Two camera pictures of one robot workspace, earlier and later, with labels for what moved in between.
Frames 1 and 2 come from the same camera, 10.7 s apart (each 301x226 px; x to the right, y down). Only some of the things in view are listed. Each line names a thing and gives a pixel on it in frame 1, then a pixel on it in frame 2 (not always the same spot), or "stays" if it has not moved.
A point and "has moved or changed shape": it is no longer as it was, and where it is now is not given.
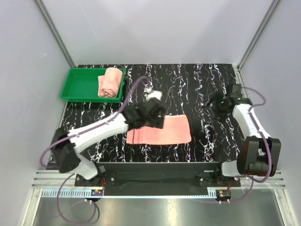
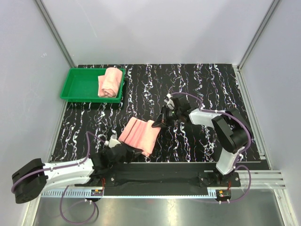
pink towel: x=176 y=130 has moved or changed shape
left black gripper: x=158 y=123 to x=132 y=153
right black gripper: x=217 y=100 to x=163 y=121
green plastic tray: x=81 y=85 stays
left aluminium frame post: x=45 y=14 stays
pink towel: x=108 y=84 stays
